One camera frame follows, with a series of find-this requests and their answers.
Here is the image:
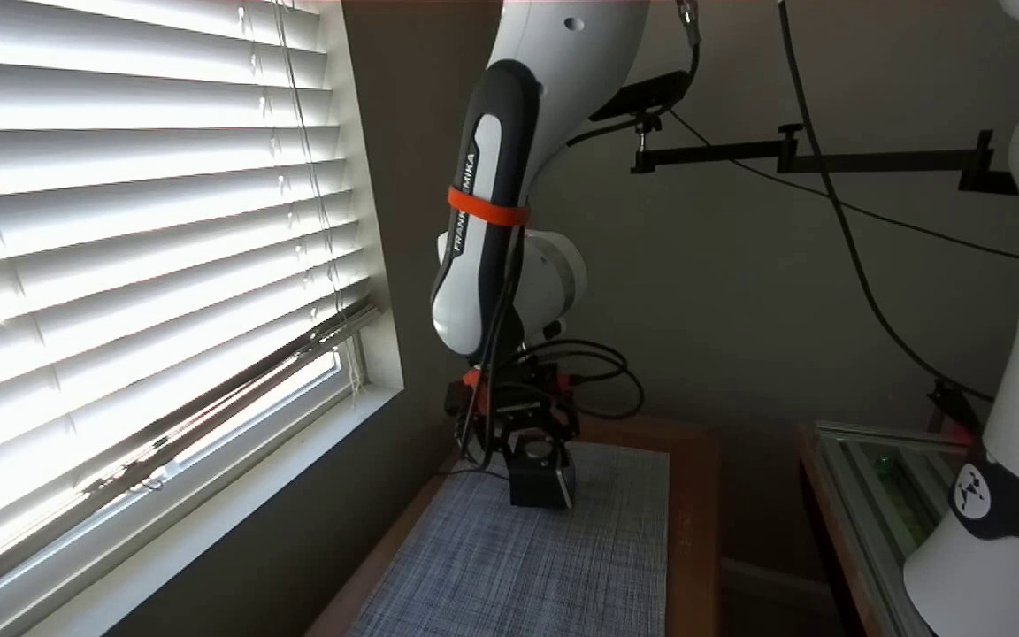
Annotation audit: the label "wooden side table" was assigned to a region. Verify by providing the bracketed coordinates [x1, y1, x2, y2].
[796, 420, 933, 637]

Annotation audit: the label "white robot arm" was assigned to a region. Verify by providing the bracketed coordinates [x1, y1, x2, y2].
[431, 0, 1019, 637]

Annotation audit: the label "red black clamp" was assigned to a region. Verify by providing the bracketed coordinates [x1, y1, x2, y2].
[931, 379, 982, 444]

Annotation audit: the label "black camera on mount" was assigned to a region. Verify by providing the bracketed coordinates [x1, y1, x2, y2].
[594, 72, 691, 122]

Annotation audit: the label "grey woven placemat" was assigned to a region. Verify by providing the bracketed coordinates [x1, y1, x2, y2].
[345, 444, 668, 637]

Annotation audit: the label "white window blinds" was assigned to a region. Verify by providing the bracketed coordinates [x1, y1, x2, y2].
[0, 0, 376, 578]

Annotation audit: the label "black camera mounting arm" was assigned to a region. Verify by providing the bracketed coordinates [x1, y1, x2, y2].
[632, 123, 1019, 194]

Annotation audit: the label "black alarm clock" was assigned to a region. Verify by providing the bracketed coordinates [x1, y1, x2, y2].
[509, 434, 566, 511]

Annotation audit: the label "green and white tray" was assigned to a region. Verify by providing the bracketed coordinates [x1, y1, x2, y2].
[822, 420, 975, 596]

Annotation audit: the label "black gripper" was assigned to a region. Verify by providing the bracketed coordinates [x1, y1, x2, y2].
[444, 357, 581, 511]

